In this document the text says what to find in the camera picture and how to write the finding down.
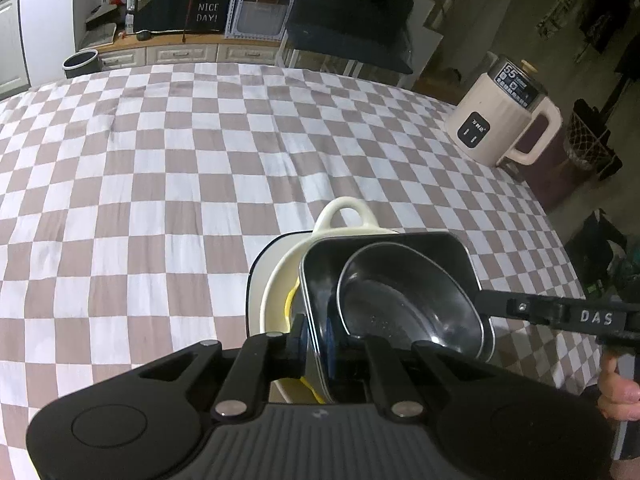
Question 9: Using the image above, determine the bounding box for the white square plate dark rim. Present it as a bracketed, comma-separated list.
[246, 230, 321, 341]

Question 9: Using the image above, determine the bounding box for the dark bag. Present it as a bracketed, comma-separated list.
[565, 209, 640, 302]

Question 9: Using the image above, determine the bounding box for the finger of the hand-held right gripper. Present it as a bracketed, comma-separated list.
[472, 287, 640, 347]

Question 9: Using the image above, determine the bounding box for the person's right hand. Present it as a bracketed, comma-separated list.
[597, 355, 640, 420]

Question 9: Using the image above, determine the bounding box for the cream electric kettle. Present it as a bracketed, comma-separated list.
[444, 52, 563, 167]

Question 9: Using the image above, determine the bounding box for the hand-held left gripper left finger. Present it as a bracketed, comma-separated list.
[97, 312, 309, 420]

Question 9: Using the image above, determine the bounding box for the patterned hanging cloth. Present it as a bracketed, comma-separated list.
[536, 0, 582, 39]

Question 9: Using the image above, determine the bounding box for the white box teal label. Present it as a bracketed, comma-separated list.
[223, 0, 303, 41]

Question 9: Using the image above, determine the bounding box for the low white drawer cabinet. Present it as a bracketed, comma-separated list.
[85, 30, 287, 73]

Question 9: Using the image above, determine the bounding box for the white kitchen cabinet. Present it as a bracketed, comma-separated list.
[0, 0, 30, 101]

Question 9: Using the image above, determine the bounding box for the grey trash bin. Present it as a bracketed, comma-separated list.
[62, 50, 103, 80]

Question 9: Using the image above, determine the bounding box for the round steel bowl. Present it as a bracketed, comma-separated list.
[336, 241, 487, 361]

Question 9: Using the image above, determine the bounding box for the thin red stick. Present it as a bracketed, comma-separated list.
[182, 0, 204, 44]

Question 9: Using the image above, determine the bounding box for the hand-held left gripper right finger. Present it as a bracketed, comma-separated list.
[322, 310, 506, 420]

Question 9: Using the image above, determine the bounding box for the square steel container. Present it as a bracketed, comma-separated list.
[298, 231, 497, 405]

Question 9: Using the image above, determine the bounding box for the grey flat box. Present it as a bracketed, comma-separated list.
[82, 21, 119, 49]

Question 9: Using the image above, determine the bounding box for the brown white checkered tablecloth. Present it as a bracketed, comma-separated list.
[0, 62, 587, 480]

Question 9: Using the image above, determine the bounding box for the cream bowl with handle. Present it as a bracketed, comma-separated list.
[260, 197, 403, 406]

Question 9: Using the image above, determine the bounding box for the black wire basket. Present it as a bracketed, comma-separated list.
[565, 99, 626, 181]

